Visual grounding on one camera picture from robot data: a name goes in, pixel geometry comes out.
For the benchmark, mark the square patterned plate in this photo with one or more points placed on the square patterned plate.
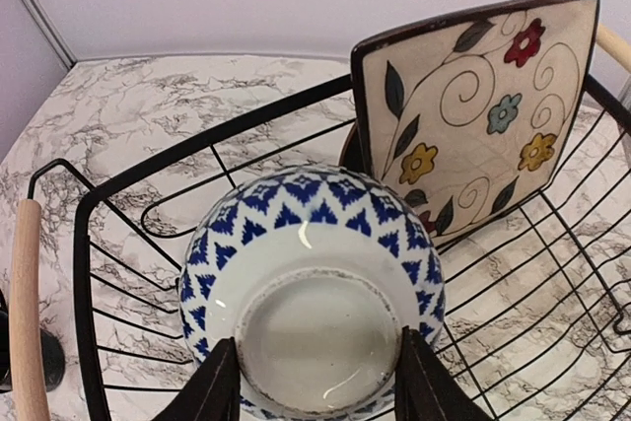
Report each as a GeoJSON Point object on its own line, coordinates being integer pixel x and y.
{"type": "Point", "coordinates": [466, 115]}

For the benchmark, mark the aluminium frame post left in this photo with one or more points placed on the aluminium frame post left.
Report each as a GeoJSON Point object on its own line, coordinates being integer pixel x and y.
{"type": "Point", "coordinates": [50, 33]}

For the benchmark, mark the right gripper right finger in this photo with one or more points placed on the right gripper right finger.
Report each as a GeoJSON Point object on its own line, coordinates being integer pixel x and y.
{"type": "Point", "coordinates": [424, 388]}

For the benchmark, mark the black wire dish rack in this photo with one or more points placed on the black wire dish rack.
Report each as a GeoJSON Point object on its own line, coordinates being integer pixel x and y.
{"type": "Point", "coordinates": [537, 314]}

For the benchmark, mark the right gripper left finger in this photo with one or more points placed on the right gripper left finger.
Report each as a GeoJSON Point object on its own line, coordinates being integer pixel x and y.
{"type": "Point", "coordinates": [213, 392]}

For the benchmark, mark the rear wooden rack handle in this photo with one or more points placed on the rear wooden rack handle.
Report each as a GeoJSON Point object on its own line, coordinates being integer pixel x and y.
{"type": "Point", "coordinates": [614, 45]}

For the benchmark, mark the front wooden rack handle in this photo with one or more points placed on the front wooden rack handle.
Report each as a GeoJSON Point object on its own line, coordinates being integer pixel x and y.
{"type": "Point", "coordinates": [26, 364]}

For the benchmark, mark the black round plate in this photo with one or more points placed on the black round plate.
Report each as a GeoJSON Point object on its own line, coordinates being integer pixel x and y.
{"type": "Point", "coordinates": [351, 157]}

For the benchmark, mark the wooden rack handle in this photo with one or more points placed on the wooden rack handle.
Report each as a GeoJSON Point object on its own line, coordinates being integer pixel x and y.
{"type": "Point", "coordinates": [26, 364]}
{"type": "Point", "coordinates": [614, 45]}

